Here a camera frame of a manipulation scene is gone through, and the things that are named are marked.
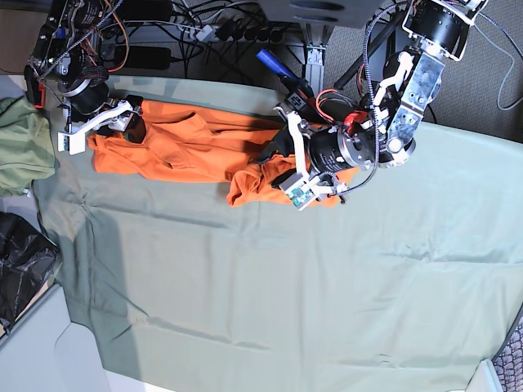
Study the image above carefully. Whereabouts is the black power adapter left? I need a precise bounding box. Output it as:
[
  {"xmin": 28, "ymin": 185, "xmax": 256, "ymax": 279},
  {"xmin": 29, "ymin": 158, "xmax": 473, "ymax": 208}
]
[{"xmin": 113, "ymin": 46, "xmax": 171, "ymax": 70}]

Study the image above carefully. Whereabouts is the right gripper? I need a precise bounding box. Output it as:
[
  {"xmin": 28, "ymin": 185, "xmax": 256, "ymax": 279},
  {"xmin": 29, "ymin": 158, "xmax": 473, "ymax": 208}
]
[{"xmin": 56, "ymin": 95, "xmax": 146, "ymax": 155}]

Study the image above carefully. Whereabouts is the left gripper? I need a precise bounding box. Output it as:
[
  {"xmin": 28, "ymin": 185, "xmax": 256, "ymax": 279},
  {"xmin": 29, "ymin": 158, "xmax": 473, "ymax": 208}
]
[{"xmin": 256, "ymin": 105, "xmax": 378, "ymax": 211}]

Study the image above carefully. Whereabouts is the white cable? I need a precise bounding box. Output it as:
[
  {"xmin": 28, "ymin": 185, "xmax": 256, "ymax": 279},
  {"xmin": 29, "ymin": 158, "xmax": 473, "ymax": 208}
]
[{"xmin": 477, "ymin": 11, "xmax": 523, "ymax": 111}]

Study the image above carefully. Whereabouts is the black plastic bag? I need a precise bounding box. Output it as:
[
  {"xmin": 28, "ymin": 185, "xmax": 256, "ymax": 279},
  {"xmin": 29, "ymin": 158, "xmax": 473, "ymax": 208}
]
[{"xmin": 1, "ymin": 212, "xmax": 59, "ymax": 334}]

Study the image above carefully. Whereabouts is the aluminium frame post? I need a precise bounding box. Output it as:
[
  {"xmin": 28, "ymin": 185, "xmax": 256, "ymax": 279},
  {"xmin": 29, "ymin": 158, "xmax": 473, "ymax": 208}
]
[{"xmin": 301, "ymin": 23, "xmax": 332, "ymax": 94}]

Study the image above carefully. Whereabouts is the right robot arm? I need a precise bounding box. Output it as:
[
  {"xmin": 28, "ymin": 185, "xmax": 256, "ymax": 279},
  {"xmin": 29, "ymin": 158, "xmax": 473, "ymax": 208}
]
[{"xmin": 24, "ymin": 1, "xmax": 145, "ymax": 155}]

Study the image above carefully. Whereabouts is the green table cloth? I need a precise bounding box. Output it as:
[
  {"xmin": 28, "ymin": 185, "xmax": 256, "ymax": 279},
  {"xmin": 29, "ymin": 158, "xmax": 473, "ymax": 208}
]
[{"xmin": 30, "ymin": 73, "xmax": 523, "ymax": 392}]

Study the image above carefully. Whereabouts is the orange T-shirt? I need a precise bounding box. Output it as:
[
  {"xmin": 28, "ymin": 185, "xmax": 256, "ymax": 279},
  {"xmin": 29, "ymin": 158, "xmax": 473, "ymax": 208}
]
[{"xmin": 86, "ymin": 100, "xmax": 356, "ymax": 209}]

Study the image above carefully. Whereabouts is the blue clamp on table edge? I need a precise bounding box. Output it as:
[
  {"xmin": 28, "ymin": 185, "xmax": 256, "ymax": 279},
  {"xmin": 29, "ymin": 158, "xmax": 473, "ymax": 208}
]
[{"xmin": 256, "ymin": 49, "xmax": 320, "ymax": 122}]

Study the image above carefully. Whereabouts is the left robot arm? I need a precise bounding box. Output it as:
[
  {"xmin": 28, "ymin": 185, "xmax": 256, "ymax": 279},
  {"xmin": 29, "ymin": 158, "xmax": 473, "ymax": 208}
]
[{"xmin": 256, "ymin": 1, "xmax": 487, "ymax": 210}]

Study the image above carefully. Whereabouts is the black power strip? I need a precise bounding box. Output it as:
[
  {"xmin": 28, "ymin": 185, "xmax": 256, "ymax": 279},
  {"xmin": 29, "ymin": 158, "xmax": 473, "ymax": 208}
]
[{"xmin": 190, "ymin": 20, "xmax": 289, "ymax": 43}]

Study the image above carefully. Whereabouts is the olive green garment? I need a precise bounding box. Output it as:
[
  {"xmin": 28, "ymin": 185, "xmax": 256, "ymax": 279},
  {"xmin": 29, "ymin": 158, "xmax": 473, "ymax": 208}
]
[{"xmin": 1, "ymin": 97, "xmax": 55, "ymax": 197}]

